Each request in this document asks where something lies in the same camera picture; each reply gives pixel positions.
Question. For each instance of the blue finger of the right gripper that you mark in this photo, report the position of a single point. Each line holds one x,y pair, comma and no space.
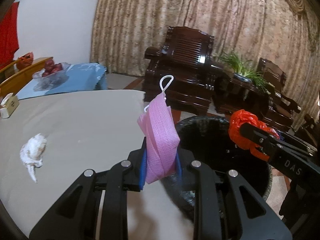
258,137

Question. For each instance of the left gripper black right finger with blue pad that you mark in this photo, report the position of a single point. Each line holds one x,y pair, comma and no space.
226,206

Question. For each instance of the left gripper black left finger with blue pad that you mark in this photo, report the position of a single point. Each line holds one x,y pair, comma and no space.
96,203

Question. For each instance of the red plastic bag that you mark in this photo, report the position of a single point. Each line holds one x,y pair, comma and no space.
242,124

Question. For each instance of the white tissue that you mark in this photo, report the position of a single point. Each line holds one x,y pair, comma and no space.
31,154

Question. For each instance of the pink face mask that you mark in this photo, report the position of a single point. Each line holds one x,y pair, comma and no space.
162,140

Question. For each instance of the black lined trash bin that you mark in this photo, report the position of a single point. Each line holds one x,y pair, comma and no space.
208,139

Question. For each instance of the dark wooden armchair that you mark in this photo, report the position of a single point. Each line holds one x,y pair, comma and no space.
278,113
186,55

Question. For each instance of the dark wooden side table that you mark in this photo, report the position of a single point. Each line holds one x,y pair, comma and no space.
231,94

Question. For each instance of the green potted plant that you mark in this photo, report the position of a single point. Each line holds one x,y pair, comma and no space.
244,69

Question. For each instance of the grey tablecloth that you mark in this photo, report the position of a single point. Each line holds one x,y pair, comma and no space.
84,130

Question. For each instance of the beige patterned curtain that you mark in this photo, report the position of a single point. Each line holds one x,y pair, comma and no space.
285,32

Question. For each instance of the beige tissue box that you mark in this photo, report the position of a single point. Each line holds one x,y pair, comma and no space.
8,105

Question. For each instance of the glass fruit bowl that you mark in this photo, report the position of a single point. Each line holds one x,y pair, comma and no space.
50,81

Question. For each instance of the light blue tablecloth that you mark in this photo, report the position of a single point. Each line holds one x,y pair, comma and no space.
82,77

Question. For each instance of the red apples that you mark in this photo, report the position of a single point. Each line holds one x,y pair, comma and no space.
50,68

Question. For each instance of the red pumpkin ornament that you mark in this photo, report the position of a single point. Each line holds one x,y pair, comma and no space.
25,61

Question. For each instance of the red cloth cover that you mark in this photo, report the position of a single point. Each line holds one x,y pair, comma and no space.
8,36

